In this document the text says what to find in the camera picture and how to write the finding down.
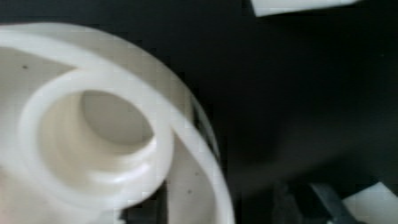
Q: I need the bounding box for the white stool leg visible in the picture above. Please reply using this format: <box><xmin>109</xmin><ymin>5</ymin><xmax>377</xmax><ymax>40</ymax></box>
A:
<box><xmin>251</xmin><ymin>0</ymin><xmax>360</xmax><ymax>17</ymax></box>

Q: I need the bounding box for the white right fence wall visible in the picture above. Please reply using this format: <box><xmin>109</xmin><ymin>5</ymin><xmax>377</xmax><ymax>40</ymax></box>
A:
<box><xmin>344</xmin><ymin>182</ymin><xmax>398</xmax><ymax>224</ymax></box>

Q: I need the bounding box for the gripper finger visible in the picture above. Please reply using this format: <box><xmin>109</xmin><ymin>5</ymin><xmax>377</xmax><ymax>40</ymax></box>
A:
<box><xmin>310</xmin><ymin>183</ymin><xmax>367</xmax><ymax>224</ymax></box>

